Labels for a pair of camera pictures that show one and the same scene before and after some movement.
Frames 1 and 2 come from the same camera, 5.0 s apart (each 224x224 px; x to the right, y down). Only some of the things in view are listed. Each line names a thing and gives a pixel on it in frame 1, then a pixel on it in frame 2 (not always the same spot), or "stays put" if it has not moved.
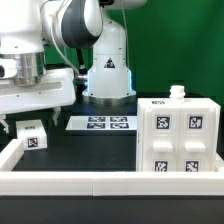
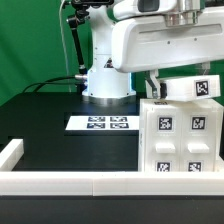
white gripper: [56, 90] to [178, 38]
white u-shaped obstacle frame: [104, 183] stays put
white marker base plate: [103, 123] stays put
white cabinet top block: [32, 133] to [193, 87]
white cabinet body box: [178, 134] stays put
